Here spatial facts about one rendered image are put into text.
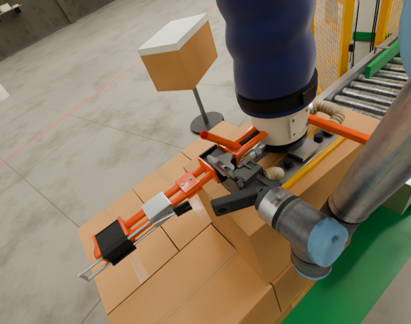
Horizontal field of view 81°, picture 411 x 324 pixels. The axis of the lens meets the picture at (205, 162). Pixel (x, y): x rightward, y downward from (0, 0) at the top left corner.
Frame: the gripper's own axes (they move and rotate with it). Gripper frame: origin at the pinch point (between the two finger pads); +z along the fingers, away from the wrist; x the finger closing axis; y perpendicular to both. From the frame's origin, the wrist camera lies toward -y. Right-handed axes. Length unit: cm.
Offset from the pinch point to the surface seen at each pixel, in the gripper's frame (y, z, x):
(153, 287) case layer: -41, 15, -53
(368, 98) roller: 121, 13, -54
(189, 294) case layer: -30, 1, -53
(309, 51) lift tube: 29.0, -10.9, 22.0
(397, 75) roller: 149, 10, -53
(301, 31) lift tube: 26.8, -10.6, 27.5
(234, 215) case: -2.7, -9.2, -12.6
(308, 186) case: 18.8, -18.7, -12.4
